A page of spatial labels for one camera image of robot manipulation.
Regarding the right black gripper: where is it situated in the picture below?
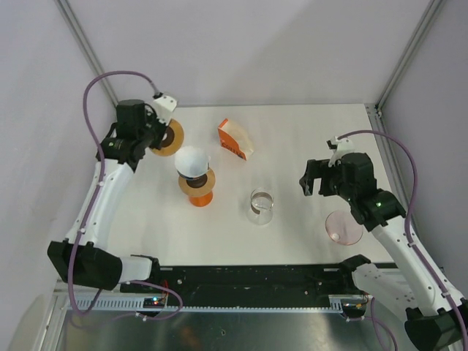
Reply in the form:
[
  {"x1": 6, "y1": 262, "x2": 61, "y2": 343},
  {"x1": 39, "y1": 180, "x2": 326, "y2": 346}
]
[{"x1": 299, "y1": 159, "x2": 356, "y2": 203}]

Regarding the white paper coffee filter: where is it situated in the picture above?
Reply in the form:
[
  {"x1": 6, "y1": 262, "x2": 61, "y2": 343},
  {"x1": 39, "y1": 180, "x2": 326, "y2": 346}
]
[{"x1": 174, "y1": 146, "x2": 210, "y2": 176}]

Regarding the clear glass carafe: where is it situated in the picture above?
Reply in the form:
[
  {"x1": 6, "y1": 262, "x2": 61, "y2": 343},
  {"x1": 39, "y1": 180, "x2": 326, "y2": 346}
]
[{"x1": 247, "y1": 188, "x2": 274, "y2": 225}]

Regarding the wooden dripper stand ring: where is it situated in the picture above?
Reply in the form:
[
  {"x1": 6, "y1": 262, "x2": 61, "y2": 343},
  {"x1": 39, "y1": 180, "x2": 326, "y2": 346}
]
[{"x1": 178, "y1": 168, "x2": 216, "y2": 199}]

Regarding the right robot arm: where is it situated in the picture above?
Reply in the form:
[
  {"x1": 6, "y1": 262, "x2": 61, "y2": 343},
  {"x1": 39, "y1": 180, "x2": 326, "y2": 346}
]
[{"x1": 299, "y1": 153, "x2": 467, "y2": 350}]

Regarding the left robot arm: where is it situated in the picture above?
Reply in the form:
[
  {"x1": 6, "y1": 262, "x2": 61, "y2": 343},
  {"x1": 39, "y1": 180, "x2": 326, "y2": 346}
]
[{"x1": 48, "y1": 94, "x2": 177, "y2": 293}]

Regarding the orange coffee filter box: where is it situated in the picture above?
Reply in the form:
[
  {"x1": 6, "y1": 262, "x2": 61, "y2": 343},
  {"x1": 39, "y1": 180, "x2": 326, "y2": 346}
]
[{"x1": 217, "y1": 118, "x2": 254, "y2": 161}]

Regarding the orange glass carafe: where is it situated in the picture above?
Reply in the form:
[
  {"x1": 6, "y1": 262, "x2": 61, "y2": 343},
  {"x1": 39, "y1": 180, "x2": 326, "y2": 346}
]
[{"x1": 189, "y1": 192, "x2": 213, "y2": 207}]

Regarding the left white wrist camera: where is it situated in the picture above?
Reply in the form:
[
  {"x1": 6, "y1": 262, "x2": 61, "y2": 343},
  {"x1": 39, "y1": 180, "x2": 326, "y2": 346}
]
[{"x1": 150, "y1": 93, "x2": 178, "y2": 126}]

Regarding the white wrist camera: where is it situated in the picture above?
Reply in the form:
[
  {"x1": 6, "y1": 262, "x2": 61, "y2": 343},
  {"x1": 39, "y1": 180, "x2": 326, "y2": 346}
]
[
  {"x1": 327, "y1": 137, "x2": 355, "y2": 167},
  {"x1": 150, "y1": 93, "x2": 178, "y2": 126}
]

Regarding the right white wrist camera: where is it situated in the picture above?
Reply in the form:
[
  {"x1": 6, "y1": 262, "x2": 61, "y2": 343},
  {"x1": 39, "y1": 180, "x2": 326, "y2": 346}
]
[{"x1": 327, "y1": 137, "x2": 355, "y2": 167}]

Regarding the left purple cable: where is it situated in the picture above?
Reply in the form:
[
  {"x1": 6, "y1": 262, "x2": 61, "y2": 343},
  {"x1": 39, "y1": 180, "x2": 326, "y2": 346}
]
[{"x1": 67, "y1": 70, "x2": 184, "y2": 328}]

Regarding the purple cable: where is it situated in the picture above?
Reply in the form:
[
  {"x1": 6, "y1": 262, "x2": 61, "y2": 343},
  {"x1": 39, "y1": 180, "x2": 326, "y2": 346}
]
[
  {"x1": 336, "y1": 130, "x2": 461, "y2": 351},
  {"x1": 67, "y1": 70, "x2": 184, "y2": 328}
]

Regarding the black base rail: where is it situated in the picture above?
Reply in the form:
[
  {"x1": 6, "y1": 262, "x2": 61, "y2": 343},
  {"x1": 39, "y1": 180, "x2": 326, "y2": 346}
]
[{"x1": 119, "y1": 263, "x2": 399, "y2": 309}]

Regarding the aluminium frame post left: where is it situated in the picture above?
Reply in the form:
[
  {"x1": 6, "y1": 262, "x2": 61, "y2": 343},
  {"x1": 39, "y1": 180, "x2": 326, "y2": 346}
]
[{"x1": 53, "y1": 0, "x2": 118, "y2": 107}]

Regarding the aluminium frame post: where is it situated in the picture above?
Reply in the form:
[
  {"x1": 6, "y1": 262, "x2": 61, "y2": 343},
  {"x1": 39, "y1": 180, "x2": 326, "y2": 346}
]
[
  {"x1": 374, "y1": 0, "x2": 447, "y2": 117},
  {"x1": 53, "y1": 0, "x2": 118, "y2": 107}
]

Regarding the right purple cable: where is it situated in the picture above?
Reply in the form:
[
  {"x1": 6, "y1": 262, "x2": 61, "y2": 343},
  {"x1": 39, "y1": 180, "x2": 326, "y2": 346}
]
[{"x1": 336, "y1": 130, "x2": 461, "y2": 351}]

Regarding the white cable duct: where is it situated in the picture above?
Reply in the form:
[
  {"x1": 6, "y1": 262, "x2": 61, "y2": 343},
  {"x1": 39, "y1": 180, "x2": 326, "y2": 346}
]
[{"x1": 65, "y1": 294, "x2": 387, "y2": 314}]

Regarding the aluminium frame post right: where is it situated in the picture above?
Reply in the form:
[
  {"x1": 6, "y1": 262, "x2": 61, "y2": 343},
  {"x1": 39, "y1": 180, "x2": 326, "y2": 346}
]
[{"x1": 374, "y1": 0, "x2": 447, "y2": 117}]

